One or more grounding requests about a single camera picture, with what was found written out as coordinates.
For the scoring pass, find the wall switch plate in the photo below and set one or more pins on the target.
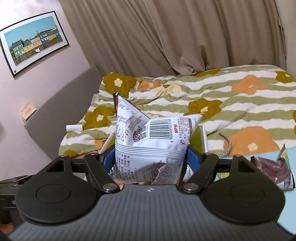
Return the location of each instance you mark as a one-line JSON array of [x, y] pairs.
[[28, 111]]

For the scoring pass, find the dark brown snack bag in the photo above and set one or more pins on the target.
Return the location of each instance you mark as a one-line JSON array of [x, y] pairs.
[[278, 171]]

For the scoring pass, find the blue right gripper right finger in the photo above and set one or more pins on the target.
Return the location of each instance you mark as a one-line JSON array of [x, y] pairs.
[[194, 159]]

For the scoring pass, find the framed houses picture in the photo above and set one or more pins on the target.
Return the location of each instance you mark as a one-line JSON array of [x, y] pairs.
[[31, 39]]

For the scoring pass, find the white tissue roll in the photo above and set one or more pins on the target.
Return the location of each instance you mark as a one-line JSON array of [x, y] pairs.
[[74, 128]]

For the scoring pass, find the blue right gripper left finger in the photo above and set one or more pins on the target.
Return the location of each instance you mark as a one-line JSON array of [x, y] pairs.
[[107, 159]]

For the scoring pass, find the white grey snack bag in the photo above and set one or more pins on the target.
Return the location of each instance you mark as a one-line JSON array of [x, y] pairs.
[[150, 149]]

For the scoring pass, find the beige curtain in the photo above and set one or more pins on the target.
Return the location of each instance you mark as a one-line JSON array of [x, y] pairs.
[[155, 38]]

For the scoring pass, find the light blue daisy mat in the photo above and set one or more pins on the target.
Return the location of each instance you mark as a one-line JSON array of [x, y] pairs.
[[287, 217]]

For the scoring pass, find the green cardboard box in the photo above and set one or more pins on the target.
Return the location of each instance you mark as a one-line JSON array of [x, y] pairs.
[[198, 140]]

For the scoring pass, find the floral striped duvet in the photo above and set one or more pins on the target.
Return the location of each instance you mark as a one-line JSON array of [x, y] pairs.
[[250, 108]]

